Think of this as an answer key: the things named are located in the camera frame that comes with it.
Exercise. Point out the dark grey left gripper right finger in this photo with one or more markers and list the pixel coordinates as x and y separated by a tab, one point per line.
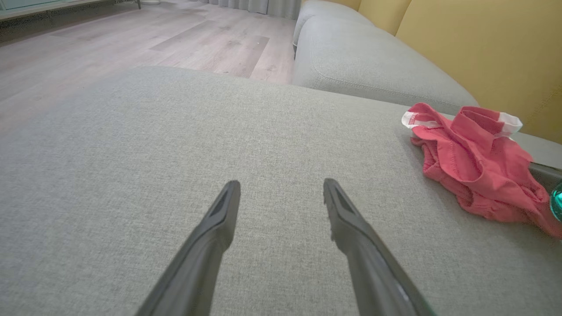
373	272

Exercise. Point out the pale low cabinet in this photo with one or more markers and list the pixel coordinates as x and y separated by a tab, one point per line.
26	4

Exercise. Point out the large grey sofa seat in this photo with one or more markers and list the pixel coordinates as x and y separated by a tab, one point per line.
175	145

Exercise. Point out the red shirt with striped trim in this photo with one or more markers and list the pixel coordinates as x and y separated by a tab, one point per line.
483	175

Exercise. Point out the grey curtain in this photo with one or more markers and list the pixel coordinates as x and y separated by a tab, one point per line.
263	6

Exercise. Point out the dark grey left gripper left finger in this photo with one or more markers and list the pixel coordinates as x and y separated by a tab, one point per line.
197	263

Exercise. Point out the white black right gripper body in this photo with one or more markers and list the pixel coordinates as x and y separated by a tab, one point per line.
559	202

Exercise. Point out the grey sofa seat cushion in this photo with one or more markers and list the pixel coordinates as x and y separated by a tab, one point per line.
320	13
373	66

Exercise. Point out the yellow sofa back cushion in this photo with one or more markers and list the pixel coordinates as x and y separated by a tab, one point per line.
483	52
347	3
382	13

